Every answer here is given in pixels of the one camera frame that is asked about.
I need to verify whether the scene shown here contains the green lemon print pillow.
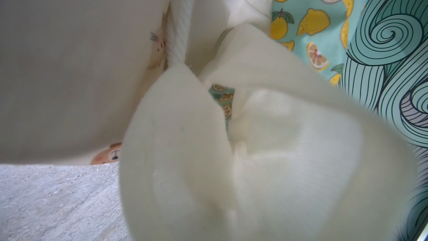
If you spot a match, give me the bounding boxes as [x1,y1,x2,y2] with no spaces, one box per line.
[119,0,416,241]

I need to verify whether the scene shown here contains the cream animal print pillow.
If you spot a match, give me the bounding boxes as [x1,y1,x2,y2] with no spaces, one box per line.
[1,0,194,165]

